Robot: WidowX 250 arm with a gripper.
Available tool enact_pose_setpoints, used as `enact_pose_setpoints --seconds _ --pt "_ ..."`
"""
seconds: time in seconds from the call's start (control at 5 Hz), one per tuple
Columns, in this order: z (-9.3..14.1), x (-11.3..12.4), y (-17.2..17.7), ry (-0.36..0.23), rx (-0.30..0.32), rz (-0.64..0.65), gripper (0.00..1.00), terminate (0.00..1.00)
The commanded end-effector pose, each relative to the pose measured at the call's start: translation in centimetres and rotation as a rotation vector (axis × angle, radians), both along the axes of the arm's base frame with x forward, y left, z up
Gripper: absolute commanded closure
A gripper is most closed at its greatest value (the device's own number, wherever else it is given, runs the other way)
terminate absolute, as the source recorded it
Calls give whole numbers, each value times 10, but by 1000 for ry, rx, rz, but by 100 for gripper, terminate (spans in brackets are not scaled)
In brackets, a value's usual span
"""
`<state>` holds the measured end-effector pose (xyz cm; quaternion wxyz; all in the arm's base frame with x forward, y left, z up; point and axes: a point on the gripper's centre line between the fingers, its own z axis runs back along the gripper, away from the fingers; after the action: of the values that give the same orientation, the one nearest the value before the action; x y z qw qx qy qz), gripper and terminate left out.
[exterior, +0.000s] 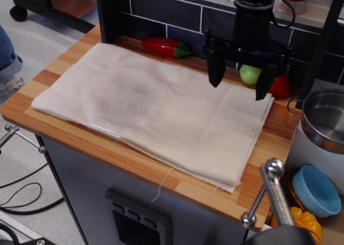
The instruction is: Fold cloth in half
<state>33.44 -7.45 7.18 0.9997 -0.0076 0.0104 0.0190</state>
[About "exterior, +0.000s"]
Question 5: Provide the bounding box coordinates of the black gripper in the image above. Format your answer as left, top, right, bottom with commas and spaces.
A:
203, 28, 293, 100

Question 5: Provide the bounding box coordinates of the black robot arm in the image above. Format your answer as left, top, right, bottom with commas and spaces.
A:
203, 0, 293, 100

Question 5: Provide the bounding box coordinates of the cream folded cloth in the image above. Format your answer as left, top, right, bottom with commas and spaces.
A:
32, 44, 274, 192

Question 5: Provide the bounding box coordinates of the green toy apple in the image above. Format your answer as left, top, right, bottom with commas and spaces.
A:
239, 64, 262, 84

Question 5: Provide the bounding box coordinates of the red toy fruit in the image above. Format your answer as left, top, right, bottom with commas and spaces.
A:
269, 75, 290, 98

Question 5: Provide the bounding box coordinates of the red toy chili pepper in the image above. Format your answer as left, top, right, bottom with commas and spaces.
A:
142, 37, 191, 59

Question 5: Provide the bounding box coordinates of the red jar on shelf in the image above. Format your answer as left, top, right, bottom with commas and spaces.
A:
274, 0, 310, 16

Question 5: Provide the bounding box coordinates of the stainless steel pot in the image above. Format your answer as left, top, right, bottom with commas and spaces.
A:
287, 89, 343, 154

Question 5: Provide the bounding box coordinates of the brown plate under bowl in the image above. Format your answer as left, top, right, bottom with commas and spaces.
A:
285, 167, 334, 223

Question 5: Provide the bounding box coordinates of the blue plastic bowl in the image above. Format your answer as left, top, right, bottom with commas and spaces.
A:
291, 165, 341, 219

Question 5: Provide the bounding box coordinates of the yellow toy pumpkin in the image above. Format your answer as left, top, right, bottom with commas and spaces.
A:
270, 206, 323, 245

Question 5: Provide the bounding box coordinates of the white sneaker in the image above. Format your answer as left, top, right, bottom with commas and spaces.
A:
1, 76, 25, 99

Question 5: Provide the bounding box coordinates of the person leg in jeans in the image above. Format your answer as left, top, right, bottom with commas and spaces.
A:
1, 26, 23, 83

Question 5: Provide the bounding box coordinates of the metal clamp screw left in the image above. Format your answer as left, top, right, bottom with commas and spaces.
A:
0, 124, 47, 154

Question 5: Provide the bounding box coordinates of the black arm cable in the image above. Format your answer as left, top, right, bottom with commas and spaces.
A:
269, 0, 296, 29

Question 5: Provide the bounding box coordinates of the black floor cable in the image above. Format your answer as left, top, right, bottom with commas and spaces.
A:
0, 161, 65, 215

